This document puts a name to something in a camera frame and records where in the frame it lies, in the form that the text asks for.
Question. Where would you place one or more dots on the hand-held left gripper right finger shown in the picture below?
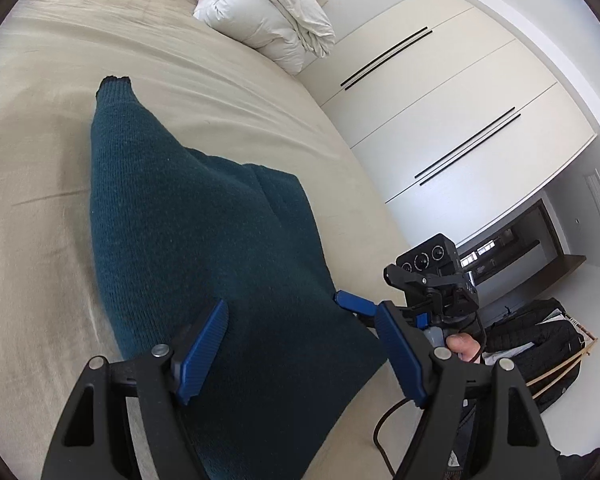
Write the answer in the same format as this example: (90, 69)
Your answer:
(397, 350)

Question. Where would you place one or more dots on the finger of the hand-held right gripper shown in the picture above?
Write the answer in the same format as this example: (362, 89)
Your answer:
(352, 301)
(402, 277)

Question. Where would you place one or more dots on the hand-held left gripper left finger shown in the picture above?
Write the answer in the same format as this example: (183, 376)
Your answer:
(205, 345)

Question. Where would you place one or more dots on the dark teal knit sweater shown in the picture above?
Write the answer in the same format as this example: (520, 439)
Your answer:
(205, 235)

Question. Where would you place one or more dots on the person's right hand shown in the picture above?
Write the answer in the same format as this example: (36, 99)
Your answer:
(464, 346)

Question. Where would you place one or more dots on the dark wooden counter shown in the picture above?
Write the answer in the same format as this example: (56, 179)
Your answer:
(555, 265)

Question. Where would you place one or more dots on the black backpack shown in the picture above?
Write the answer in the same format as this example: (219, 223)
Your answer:
(545, 355)

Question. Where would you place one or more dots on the wooden stick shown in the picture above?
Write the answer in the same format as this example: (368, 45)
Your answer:
(562, 362)
(562, 377)

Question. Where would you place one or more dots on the white wardrobe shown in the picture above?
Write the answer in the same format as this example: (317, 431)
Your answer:
(455, 70)

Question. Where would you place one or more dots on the bed with beige sheet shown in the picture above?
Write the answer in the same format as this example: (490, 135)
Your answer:
(55, 185)

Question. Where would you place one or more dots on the folded white duvet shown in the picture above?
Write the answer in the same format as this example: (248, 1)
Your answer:
(260, 20)

